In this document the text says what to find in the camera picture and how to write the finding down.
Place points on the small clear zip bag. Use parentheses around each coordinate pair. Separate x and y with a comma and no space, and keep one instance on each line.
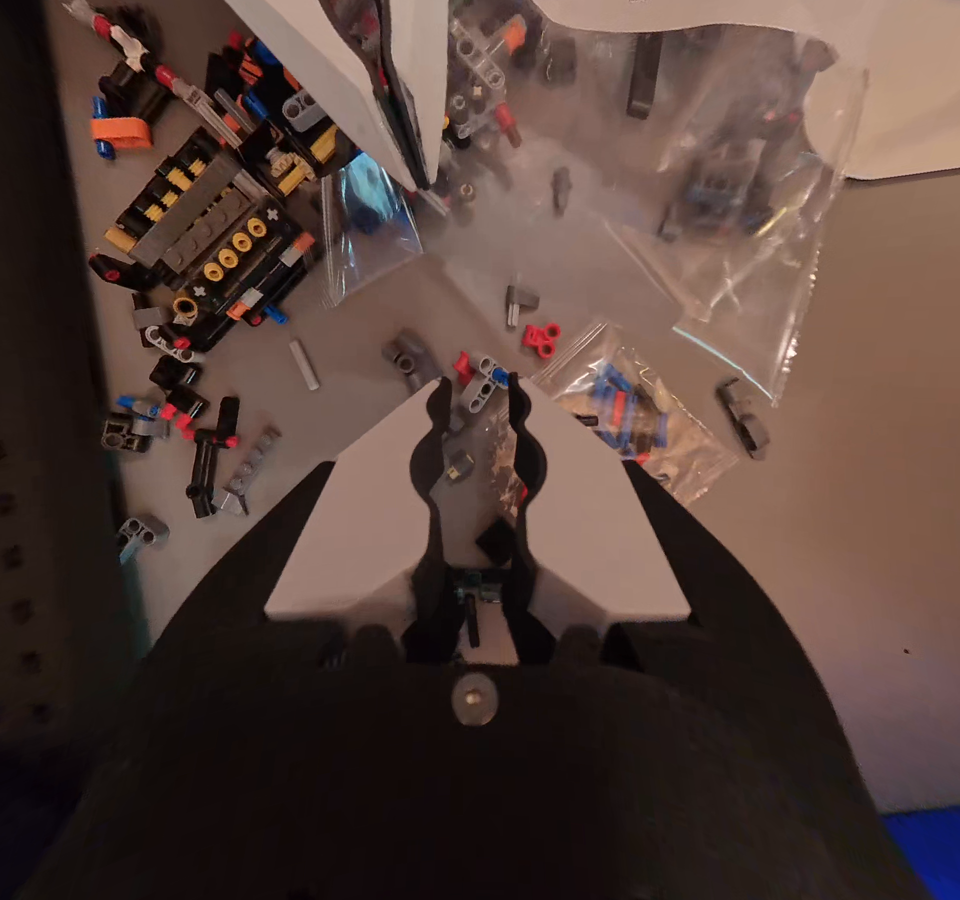
(622,405)

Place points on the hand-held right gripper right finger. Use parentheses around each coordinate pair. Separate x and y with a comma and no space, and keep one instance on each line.
(600,532)

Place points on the black lego beams red pins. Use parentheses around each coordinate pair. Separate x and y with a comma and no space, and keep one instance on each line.
(204,465)

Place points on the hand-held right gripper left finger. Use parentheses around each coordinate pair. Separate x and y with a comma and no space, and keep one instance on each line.
(352,525)

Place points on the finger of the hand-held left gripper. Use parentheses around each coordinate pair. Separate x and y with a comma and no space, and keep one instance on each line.
(285,14)
(420,14)

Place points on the black yellow lego engine assembly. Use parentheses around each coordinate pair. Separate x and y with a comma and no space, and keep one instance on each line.
(217,239)

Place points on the dark grey angled lego piece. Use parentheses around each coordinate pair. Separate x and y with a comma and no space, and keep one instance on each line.
(411,360)

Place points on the small red lego piece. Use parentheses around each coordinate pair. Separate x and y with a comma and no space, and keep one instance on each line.
(463,367)

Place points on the light grey lego stick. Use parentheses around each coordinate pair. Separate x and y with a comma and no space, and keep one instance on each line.
(304,365)

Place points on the small grey lego axle piece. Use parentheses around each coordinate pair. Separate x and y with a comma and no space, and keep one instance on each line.
(517,300)

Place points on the orange lego piece blue pins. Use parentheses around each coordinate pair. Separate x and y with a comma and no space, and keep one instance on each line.
(124,131)

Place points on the blue storage bin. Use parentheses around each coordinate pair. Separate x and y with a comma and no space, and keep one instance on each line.
(930,862)

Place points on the grey two-hole lego connector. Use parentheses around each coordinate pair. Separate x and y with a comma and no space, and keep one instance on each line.
(146,532)

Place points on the white articulated desk stand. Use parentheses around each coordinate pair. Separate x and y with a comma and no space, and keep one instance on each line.
(915,104)

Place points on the grey narrow studded lego plate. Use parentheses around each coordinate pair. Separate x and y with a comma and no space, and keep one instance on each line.
(255,457)

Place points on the dark grey long lego connector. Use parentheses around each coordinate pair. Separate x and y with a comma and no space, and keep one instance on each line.
(742,420)

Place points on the black red white lego subassembly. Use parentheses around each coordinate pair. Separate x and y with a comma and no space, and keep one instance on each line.
(131,48)

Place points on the scattered loose lego pieces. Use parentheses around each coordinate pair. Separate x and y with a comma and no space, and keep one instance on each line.
(174,373)

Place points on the dark perforated panel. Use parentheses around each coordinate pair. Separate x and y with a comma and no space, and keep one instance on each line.
(45,465)

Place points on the black long lego piece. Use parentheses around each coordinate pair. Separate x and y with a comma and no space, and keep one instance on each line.
(645,74)

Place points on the light grey lego beam blue pin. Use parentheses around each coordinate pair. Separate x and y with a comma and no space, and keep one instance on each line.
(480,390)

